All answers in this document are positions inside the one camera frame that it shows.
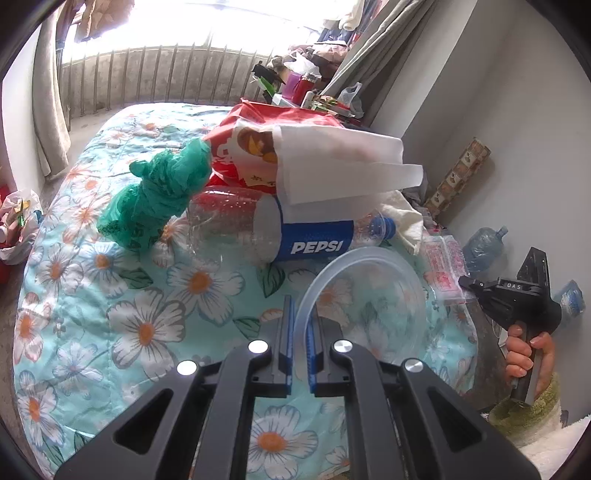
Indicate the clear packet with red print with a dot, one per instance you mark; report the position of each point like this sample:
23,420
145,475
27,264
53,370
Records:
445,267

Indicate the person's right forearm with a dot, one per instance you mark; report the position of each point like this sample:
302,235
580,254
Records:
531,424

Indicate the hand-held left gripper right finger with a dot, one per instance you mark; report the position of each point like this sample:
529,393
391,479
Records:
314,355

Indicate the blue water jug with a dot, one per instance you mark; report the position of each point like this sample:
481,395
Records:
568,300
485,251

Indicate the person's right hand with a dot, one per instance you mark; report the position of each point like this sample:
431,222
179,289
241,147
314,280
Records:
517,360

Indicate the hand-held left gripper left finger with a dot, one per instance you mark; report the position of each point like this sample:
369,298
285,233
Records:
288,341

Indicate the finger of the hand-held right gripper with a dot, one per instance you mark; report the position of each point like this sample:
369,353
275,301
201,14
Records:
475,284

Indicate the pile of small boxes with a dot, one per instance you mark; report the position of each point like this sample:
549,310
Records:
330,106

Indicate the pink bottle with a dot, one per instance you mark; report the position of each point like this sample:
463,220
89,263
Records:
293,83

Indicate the floral blanket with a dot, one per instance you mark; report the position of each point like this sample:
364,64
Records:
92,295

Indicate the hanging clothes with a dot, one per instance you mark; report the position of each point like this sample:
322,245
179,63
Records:
344,16

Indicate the black and green item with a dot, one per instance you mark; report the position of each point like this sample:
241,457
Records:
268,78

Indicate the pile of clothes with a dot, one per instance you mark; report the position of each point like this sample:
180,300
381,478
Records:
314,57

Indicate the green mesh bag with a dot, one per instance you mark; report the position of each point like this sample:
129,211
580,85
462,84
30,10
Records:
157,194

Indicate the white tissue paper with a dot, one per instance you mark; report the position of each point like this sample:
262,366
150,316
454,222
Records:
332,157

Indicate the cream cloth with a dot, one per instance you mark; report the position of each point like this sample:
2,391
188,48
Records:
406,221

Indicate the beige quilted jacket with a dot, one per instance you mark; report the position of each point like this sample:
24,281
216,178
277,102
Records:
97,23

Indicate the metal balcony railing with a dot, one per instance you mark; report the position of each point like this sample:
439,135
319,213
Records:
161,69

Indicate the white plastic bag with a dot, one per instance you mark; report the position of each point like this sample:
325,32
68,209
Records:
352,99

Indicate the grey curtain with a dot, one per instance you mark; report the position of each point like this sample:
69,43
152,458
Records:
383,55

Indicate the clear plastic bottle blue label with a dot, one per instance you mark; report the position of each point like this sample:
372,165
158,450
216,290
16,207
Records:
314,240

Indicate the red and white bag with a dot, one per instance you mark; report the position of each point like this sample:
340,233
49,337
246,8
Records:
231,147

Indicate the clear plastic bowl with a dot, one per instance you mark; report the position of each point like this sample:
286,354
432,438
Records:
369,295

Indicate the red bottle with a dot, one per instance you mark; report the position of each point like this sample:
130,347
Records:
308,90

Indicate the patterned board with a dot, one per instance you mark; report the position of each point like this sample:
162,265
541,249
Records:
457,175

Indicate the white bag with wrappers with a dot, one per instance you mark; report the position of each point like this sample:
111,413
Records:
18,226

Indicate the beige curtain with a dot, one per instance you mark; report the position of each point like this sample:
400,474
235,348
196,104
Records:
51,115

